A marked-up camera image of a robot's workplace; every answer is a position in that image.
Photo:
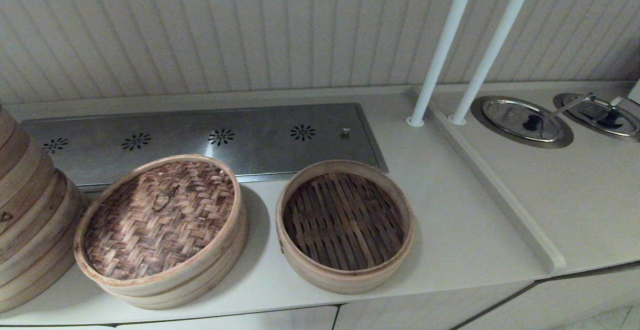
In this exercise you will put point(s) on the woven bamboo steamer lid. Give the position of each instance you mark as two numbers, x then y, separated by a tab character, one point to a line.
160	215

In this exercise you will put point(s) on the right bamboo steamer basket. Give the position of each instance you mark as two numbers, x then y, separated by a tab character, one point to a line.
345	220

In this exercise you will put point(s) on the near round steel lid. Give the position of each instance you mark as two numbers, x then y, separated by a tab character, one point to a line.
476	117

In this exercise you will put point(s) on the bamboo steamer basket with cloth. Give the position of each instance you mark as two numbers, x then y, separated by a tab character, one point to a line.
190	291

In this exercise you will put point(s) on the far round steel lid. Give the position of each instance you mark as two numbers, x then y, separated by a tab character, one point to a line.
558	102

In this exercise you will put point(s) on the stainless steel steam panel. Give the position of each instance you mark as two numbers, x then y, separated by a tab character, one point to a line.
260	154

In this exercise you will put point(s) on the white round pole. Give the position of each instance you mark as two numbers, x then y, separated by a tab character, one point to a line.
492	44
442	49

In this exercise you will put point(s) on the beige cabinet door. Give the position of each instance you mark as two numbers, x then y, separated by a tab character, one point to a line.
225	320
400	310
575	295

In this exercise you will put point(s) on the stack of bamboo steamers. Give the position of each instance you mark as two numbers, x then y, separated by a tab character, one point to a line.
30	210

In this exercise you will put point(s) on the small white box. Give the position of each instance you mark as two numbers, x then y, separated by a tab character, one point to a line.
636	92

